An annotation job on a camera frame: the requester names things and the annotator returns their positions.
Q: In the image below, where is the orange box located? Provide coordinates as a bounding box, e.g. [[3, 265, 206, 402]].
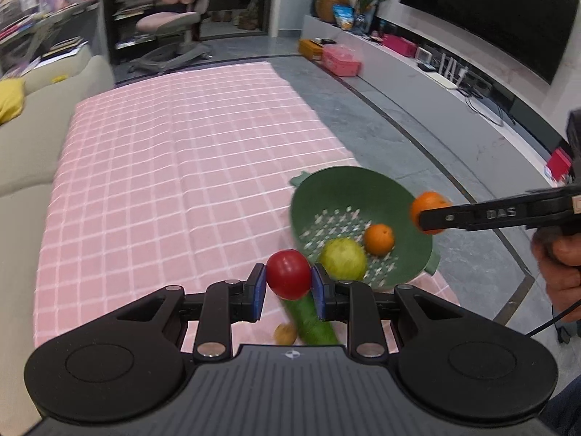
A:
[[298, 39, 325, 61]]

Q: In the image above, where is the green colander bowl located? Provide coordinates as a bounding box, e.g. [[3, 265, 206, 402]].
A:
[[289, 166, 443, 294]]

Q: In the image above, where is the brown kiwi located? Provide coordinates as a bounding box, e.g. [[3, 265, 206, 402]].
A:
[[273, 323, 299, 346]]

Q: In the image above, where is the black cable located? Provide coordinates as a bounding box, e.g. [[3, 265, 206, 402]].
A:
[[525, 297, 581, 343]]

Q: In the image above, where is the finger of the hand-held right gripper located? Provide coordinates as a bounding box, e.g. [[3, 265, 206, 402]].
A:
[[418, 186, 573, 235]]

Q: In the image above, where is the black bookshelf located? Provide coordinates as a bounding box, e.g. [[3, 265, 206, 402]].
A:
[[102, 0, 159, 64]]

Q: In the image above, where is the golden vase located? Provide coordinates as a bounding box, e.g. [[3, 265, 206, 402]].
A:
[[316, 0, 350, 23]]

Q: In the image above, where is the blue snack bag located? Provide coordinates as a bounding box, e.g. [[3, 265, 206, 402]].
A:
[[332, 4, 355, 32]]

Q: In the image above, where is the white router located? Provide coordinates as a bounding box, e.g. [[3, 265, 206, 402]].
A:
[[436, 54, 468, 89]]

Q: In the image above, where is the cluttered desk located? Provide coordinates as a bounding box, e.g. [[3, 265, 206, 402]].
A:
[[0, 0, 101, 78]]

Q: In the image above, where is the green potted plant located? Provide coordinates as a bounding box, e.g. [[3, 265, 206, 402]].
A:
[[349, 0, 400, 35]]

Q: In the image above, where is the grey television cabinet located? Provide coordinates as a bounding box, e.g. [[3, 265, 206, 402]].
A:
[[303, 13, 581, 187]]

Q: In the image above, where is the green cucumber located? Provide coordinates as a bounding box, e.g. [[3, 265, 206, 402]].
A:
[[282, 294, 340, 346]]

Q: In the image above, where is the pink box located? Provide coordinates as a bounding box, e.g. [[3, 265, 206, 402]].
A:
[[322, 45, 362, 77]]

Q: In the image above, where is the magenta box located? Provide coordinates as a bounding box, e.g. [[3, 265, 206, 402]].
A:
[[382, 34, 417, 58]]

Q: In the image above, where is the red box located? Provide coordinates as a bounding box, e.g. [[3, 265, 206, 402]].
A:
[[545, 148, 573, 182]]

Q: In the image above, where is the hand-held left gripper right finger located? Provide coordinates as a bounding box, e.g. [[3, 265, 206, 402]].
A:
[[312, 263, 473, 360]]

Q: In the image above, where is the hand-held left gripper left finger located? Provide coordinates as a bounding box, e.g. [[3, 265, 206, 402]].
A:
[[109, 263, 267, 360]]

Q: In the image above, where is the pink office chair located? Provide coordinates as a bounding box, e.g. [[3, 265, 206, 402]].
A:
[[128, 0, 214, 76]]

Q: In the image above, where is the black television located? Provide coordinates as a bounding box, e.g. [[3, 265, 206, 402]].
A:
[[399, 0, 581, 85]]

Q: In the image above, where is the person's right hand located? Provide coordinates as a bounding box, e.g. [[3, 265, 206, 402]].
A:
[[531, 231, 581, 325]]

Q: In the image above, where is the pink checkered tablecloth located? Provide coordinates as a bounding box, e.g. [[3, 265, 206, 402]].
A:
[[34, 60, 461, 350]]

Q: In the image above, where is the yellow pillow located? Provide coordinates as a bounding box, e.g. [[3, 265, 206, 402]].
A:
[[0, 77, 26, 125]]

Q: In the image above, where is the orange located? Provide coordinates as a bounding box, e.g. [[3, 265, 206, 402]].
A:
[[364, 223, 395, 256], [410, 191, 452, 235]]

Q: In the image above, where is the green guava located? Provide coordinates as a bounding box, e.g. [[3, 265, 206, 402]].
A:
[[319, 237, 367, 282]]

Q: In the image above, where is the red tomato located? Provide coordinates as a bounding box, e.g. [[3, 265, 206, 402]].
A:
[[265, 249, 313, 301]]

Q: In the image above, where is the beige sofa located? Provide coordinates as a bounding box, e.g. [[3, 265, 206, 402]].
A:
[[0, 54, 114, 428]]

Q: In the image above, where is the person's leg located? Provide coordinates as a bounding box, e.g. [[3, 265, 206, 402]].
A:
[[542, 379, 581, 436]]

